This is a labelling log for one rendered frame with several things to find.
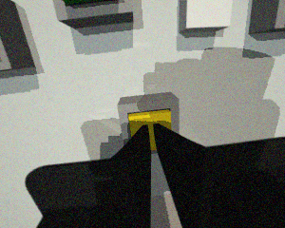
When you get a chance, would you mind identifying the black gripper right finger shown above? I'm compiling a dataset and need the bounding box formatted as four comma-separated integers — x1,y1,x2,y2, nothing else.
153,123,285,228

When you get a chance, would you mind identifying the red button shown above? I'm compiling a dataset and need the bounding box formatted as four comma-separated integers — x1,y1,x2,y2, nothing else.
0,0,35,71

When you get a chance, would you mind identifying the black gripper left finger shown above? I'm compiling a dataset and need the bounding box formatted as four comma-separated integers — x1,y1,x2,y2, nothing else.
25,124,151,228

